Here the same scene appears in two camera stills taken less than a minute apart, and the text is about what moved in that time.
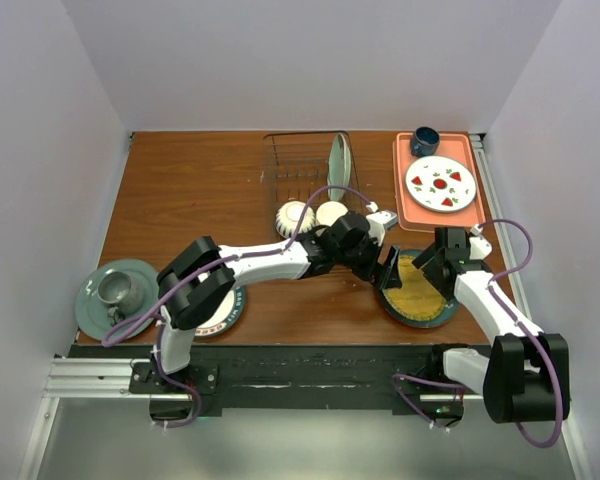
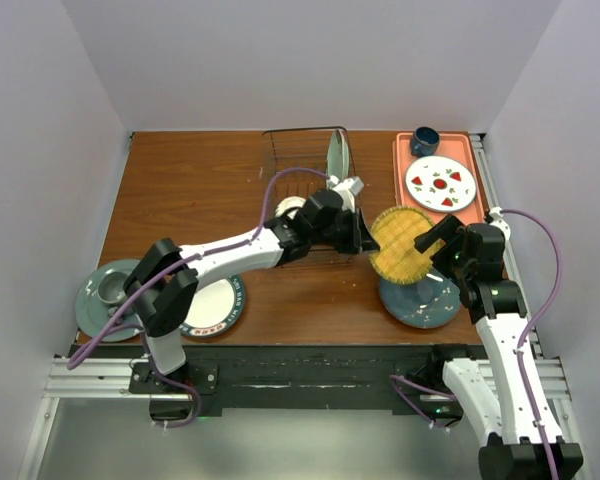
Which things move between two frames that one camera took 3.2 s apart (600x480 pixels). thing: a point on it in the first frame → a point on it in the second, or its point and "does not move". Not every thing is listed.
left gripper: x=372 y=269 → x=360 y=239
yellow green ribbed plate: x=417 y=298 → x=398 y=260
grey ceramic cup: x=123 y=293 does not move
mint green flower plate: x=339 y=168 does not move
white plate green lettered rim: x=226 y=317 does not move
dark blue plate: x=418 y=303 does not move
